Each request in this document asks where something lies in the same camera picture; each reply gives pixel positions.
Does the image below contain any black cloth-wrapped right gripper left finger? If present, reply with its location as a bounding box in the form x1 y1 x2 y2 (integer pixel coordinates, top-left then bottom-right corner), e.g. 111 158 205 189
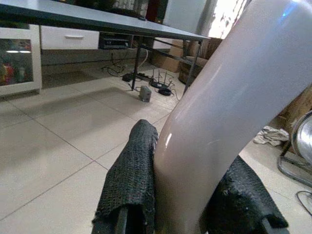
91 118 159 234

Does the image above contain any metal floor fan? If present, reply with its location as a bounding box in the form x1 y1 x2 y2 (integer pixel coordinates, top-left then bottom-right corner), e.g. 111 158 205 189
277 113 312 188

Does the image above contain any small grey box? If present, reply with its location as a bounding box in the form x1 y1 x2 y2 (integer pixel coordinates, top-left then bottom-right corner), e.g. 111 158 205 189
138 85 152 102

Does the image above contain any brown wicker basket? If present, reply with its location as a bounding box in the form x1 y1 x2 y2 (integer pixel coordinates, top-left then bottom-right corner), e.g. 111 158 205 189
178 39 221 84

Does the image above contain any grey plastic broom handle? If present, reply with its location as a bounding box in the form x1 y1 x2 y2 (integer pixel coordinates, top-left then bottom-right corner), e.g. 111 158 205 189
154 0 312 234

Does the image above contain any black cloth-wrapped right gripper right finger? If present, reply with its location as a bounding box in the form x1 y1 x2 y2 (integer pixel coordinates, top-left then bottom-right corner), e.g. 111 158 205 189
199 156 289 234

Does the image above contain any dark grey table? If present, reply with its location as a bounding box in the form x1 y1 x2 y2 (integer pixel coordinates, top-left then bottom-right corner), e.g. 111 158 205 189
0 0 211 94

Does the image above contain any brown cardboard box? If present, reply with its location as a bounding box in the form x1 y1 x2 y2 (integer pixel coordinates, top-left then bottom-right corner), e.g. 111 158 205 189
152 39 185 73

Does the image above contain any black cable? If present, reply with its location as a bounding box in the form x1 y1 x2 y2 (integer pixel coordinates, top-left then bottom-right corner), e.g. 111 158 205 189
295 190 312 212

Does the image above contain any white tv cabinet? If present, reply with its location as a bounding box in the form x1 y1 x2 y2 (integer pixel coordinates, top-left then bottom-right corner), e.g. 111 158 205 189
0 23 100 96

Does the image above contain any black power strip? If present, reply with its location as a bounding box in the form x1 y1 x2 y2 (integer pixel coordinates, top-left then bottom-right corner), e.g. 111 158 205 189
122 72 152 82

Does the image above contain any black media player box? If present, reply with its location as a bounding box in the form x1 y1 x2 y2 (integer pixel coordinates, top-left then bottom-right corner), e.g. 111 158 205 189
99 36 129 49

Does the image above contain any black wifi router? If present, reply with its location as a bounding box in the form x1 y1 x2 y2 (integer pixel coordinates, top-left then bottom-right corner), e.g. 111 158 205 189
149 68 171 89
158 73 176 96

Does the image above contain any white cable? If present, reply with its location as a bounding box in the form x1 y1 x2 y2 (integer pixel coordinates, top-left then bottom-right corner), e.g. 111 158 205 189
139 48 150 68

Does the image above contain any white cabinet drawer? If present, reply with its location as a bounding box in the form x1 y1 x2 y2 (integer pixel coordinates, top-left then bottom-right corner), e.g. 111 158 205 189
40 25 100 50

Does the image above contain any white crumpled cloth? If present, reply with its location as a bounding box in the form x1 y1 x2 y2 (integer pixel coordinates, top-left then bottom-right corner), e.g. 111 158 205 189
253 125 291 147

